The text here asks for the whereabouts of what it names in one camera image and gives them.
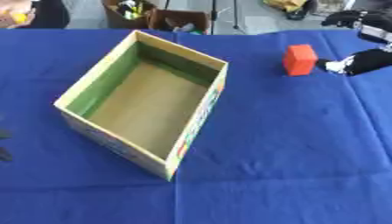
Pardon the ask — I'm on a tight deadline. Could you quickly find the yellow and black bag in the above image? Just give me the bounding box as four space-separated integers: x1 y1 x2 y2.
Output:
262 0 319 21

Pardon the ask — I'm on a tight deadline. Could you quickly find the red rectangular block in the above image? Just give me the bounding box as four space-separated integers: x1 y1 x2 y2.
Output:
282 44 320 77

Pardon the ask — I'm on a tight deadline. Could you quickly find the brown open cardboard box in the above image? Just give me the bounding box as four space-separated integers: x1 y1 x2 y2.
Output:
147 9 212 35

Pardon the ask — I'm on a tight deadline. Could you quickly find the tan cardboard box green inside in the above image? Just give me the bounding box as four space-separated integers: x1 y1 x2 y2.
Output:
52 29 230 182

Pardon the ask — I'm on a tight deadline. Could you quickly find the brown cardboard box with items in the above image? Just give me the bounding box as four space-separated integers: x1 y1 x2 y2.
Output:
101 0 158 30

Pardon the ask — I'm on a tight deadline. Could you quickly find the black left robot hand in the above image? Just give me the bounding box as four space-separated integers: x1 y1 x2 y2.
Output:
0 129 16 163

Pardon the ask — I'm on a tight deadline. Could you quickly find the black tripod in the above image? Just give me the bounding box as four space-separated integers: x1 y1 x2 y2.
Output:
208 0 249 35

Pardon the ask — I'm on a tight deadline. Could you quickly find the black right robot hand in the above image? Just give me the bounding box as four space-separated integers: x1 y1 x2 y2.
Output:
313 10 392 77

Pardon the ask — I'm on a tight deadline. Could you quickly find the person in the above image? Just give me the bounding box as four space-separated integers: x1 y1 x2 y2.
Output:
0 0 73 30

